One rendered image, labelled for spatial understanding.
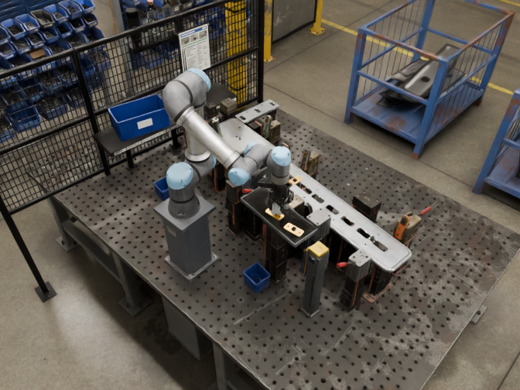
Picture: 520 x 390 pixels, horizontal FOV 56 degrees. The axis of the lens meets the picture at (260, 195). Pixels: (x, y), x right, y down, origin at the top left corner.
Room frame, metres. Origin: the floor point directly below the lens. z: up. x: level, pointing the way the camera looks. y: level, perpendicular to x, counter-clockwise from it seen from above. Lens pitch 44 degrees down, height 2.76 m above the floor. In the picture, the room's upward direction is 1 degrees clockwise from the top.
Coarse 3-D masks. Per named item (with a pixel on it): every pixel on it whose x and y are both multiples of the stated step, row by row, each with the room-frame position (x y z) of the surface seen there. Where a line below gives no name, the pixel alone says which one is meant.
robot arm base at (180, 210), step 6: (192, 198) 1.58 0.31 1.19; (168, 204) 1.61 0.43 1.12; (174, 204) 1.56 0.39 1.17; (180, 204) 1.56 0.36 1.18; (186, 204) 1.56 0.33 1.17; (192, 204) 1.57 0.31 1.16; (198, 204) 1.61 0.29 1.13; (168, 210) 1.59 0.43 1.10; (174, 210) 1.55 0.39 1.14; (180, 210) 1.55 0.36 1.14; (186, 210) 1.55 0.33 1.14; (192, 210) 1.56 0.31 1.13; (198, 210) 1.59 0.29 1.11; (174, 216) 1.55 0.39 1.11; (180, 216) 1.54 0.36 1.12; (186, 216) 1.54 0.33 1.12; (192, 216) 1.55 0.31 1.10
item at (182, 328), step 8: (168, 304) 1.56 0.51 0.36; (168, 312) 1.57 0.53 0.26; (176, 312) 1.51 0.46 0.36; (168, 320) 1.59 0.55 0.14; (176, 320) 1.52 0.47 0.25; (184, 320) 1.47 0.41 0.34; (176, 328) 1.54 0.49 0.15; (184, 328) 1.48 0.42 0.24; (192, 328) 1.43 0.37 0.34; (176, 336) 1.55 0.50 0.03; (184, 336) 1.49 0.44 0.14; (192, 336) 1.43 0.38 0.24; (200, 336) 1.43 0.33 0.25; (184, 344) 1.50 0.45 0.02; (192, 344) 1.44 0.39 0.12; (200, 344) 1.42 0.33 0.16; (208, 344) 1.46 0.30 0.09; (192, 352) 1.45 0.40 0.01; (200, 352) 1.42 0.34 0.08; (208, 352) 1.46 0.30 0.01; (200, 360) 1.41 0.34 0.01
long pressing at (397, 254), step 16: (224, 128) 2.37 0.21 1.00; (240, 128) 2.37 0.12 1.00; (240, 144) 2.22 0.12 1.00; (304, 176) 1.95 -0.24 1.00; (304, 192) 1.83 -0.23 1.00; (320, 192) 1.83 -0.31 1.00; (304, 208) 1.72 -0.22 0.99; (336, 208) 1.71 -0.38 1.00; (352, 208) 1.72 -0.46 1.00; (336, 224) 1.60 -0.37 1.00; (368, 224) 1.61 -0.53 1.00; (352, 240) 1.51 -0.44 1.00; (368, 240) 1.51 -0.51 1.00; (384, 240) 1.51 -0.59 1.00; (384, 256) 1.41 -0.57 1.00; (400, 256) 1.41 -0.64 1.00
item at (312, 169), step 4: (312, 152) 2.10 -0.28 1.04; (312, 156) 2.06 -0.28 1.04; (316, 156) 2.07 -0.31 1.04; (308, 160) 2.03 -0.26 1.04; (312, 160) 2.04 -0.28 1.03; (316, 160) 2.07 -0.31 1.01; (308, 164) 2.03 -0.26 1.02; (312, 164) 2.05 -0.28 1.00; (316, 164) 2.08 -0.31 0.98; (308, 168) 2.03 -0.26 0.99; (312, 168) 2.05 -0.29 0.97; (316, 168) 2.07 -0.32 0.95; (308, 172) 2.03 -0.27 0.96; (312, 172) 2.05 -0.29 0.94; (316, 172) 2.07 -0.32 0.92; (312, 176) 2.06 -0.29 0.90; (300, 188) 2.07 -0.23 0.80
